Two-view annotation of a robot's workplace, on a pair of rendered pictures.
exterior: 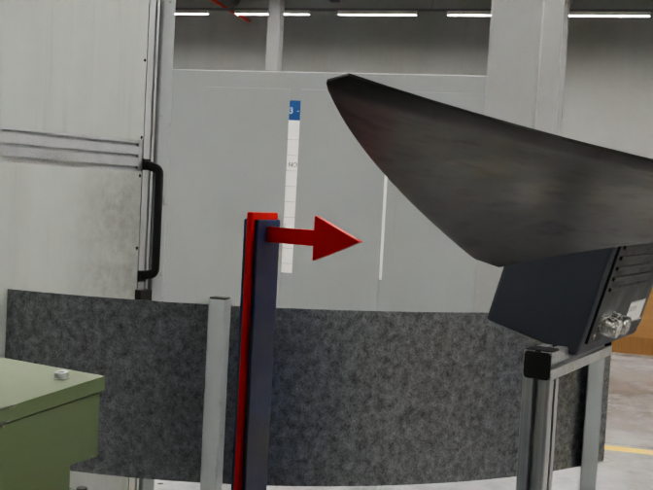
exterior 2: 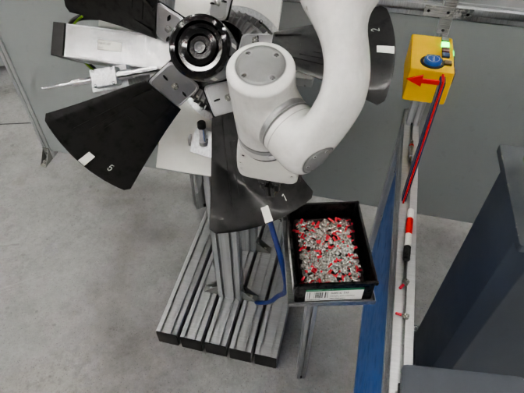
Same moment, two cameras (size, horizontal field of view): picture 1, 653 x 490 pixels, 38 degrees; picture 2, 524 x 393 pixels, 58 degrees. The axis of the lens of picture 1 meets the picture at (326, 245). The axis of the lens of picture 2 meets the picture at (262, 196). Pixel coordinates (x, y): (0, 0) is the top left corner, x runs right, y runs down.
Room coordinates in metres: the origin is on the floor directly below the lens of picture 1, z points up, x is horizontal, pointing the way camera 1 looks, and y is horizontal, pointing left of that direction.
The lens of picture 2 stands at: (1.11, -0.51, 1.69)
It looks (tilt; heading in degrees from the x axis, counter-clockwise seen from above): 48 degrees down; 162
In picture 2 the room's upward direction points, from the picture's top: straight up
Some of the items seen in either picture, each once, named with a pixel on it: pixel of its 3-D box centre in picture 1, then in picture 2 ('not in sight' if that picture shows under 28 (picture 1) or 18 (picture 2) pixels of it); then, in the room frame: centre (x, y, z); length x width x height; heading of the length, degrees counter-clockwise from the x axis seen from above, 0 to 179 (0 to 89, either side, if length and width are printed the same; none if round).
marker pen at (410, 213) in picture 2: not in sight; (408, 233); (0.61, -0.01, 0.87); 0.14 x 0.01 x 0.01; 146
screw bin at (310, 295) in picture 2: not in sight; (327, 249); (0.58, -0.18, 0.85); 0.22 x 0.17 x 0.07; 164
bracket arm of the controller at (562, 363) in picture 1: (571, 352); not in sight; (1.06, -0.29, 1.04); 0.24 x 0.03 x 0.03; 148
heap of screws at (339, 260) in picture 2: not in sight; (326, 254); (0.58, -0.18, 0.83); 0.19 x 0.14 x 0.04; 164
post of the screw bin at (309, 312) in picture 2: not in sight; (309, 320); (0.52, -0.17, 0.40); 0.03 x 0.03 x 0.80; 73
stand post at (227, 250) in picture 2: not in sight; (225, 233); (0.17, -0.32, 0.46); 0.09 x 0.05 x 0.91; 58
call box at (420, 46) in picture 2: not in sight; (426, 70); (0.27, 0.20, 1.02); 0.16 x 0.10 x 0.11; 148
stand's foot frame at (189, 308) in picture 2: not in sight; (238, 278); (0.09, -0.27, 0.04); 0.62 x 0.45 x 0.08; 148
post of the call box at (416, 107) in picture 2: not in sight; (416, 103); (0.27, 0.20, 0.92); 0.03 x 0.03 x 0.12; 58
